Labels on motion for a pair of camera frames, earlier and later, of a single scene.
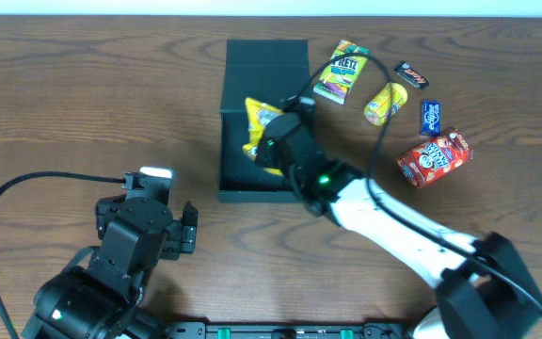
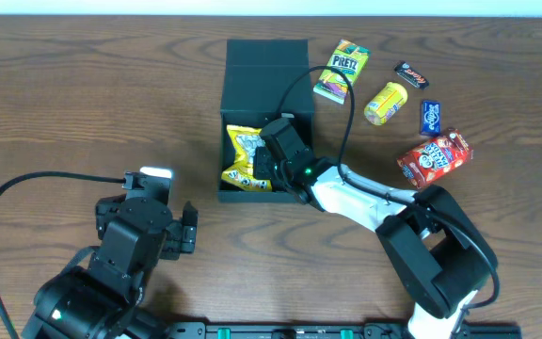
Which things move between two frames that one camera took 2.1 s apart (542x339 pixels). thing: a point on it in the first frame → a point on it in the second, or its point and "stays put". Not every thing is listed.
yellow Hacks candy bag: x=259 y=114 → x=244 y=142
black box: x=270 y=72 stays put
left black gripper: x=187 y=233 stays put
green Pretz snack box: x=342 y=76 stays put
